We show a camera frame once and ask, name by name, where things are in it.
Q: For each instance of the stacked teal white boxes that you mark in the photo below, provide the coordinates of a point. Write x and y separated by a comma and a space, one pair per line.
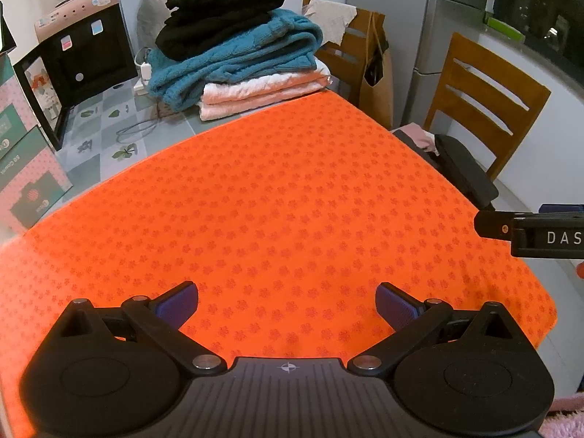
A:
13, 109

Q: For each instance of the green plastic object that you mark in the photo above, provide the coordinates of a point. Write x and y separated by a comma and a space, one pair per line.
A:
504, 27

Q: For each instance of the black folded sweater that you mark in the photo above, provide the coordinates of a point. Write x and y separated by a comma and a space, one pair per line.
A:
219, 4

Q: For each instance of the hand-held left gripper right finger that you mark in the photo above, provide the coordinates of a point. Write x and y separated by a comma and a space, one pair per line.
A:
396, 305

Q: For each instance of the grey refrigerator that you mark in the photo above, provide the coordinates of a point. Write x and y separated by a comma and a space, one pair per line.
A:
438, 32

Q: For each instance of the person's pink fluffy clothing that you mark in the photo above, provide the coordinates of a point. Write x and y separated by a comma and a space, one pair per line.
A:
563, 417

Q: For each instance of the black open cabinet box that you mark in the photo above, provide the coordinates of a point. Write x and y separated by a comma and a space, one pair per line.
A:
86, 54

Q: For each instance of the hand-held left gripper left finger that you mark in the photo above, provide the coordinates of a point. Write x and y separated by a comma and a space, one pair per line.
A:
179, 302

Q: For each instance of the pile of black clothes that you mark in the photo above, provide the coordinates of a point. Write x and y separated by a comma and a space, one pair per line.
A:
461, 164

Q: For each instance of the wooden chair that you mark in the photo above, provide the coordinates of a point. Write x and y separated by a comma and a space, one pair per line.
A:
340, 59
479, 100

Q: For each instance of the brown paper bag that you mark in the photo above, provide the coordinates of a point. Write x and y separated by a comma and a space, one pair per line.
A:
378, 96

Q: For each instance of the folded pink white towels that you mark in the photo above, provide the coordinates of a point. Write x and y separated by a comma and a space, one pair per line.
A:
255, 84

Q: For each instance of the beige cloth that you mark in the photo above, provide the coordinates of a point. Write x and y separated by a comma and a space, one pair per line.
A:
328, 16

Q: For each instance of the teal and pink box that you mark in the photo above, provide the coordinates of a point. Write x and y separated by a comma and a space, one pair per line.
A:
32, 182

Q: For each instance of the white power strip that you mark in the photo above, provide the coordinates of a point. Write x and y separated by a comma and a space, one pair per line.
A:
140, 86

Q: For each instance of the translucent plastic bag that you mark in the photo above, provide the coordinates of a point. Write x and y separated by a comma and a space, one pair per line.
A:
150, 9

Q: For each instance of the pale pink folded garment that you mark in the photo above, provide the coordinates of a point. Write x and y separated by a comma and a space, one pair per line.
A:
242, 105

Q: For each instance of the white charger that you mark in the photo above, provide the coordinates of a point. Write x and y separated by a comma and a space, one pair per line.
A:
146, 70

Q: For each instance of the pink cloth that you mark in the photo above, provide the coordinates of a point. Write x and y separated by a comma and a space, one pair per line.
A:
417, 134

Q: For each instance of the orange flower pattern mat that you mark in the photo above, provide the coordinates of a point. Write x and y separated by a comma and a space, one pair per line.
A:
273, 214

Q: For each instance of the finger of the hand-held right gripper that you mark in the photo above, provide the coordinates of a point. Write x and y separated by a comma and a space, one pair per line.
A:
492, 226

